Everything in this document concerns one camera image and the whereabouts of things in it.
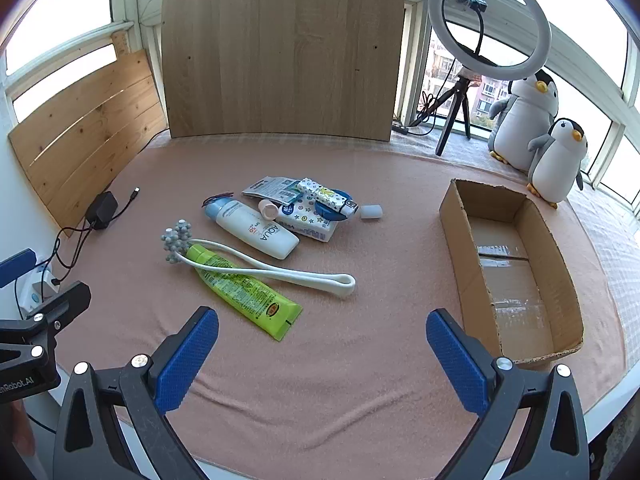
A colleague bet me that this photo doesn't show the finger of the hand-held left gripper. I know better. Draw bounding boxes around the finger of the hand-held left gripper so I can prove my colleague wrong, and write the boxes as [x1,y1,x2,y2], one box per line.
[0,249,37,288]
[20,281,92,361]

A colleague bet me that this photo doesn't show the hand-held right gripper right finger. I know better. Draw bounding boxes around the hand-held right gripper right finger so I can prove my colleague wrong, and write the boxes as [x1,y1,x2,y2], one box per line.
[425,308,591,480]

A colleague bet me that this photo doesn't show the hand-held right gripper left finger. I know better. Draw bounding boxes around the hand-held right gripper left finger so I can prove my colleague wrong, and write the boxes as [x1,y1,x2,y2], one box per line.
[52,306,221,480]

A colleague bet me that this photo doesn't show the green tube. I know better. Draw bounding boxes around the green tube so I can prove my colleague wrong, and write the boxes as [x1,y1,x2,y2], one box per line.
[186,242,304,342]

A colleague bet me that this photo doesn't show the cardboard box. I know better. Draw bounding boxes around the cardboard box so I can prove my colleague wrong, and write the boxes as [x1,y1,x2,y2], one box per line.
[439,178,585,371]

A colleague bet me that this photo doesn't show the white massage roller grey balls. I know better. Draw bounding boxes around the white massage roller grey balls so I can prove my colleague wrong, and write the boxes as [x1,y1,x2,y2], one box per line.
[161,219,357,299]

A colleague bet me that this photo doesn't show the white sunscreen bottle blue cap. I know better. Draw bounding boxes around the white sunscreen bottle blue cap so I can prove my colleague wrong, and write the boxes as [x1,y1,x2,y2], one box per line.
[202,197,300,261]

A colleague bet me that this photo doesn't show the star print tissue pack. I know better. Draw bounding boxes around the star print tissue pack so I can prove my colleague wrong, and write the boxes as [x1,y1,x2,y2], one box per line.
[277,191,338,243]

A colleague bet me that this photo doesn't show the printed packet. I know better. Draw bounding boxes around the printed packet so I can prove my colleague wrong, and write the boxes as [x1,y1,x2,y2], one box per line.
[242,176,301,206]

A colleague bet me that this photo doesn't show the blue round lid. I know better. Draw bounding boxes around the blue round lid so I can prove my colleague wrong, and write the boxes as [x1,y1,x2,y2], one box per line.
[312,188,353,222]

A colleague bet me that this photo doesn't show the patterned white tube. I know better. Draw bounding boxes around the patterned white tube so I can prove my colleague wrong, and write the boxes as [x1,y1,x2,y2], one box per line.
[297,177,360,218]

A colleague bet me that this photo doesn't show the white power strip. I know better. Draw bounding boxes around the white power strip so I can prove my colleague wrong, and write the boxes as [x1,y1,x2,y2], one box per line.
[14,264,63,313]

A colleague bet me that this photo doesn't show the black power adapter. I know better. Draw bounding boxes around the black power adapter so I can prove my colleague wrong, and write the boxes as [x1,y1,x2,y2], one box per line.
[85,191,119,231]

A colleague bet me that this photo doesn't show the pine slat board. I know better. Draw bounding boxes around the pine slat board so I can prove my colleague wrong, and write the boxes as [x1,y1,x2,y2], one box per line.
[7,50,167,233]

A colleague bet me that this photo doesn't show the white checked bedsheet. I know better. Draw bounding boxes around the white checked bedsheet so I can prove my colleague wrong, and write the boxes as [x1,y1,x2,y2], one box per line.
[565,185,640,411]

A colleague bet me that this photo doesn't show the small penguin plush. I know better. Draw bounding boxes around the small penguin plush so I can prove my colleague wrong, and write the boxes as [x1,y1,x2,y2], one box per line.
[526,118,589,209]

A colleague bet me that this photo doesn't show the large penguin plush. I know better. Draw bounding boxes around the large penguin plush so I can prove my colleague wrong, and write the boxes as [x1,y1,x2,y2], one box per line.
[487,70,561,173]

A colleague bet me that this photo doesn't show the light oak wooden panel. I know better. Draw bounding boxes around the light oak wooden panel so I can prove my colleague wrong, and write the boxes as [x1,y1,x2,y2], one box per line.
[161,0,407,143]

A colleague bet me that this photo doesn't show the black power cable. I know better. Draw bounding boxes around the black power cable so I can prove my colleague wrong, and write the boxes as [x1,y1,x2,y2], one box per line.
[50,222,96,286]

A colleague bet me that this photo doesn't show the black usb cable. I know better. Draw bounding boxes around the black usb cable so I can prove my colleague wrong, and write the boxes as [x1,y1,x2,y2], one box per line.
[107,188,141,221]

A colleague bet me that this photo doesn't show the black cable by window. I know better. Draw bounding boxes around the black cable by window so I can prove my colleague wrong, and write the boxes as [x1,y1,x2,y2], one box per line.
[392,91,451,136]

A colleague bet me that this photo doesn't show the white ring light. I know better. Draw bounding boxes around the white ring light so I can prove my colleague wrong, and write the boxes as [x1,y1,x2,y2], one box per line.
[428,0,552,81]

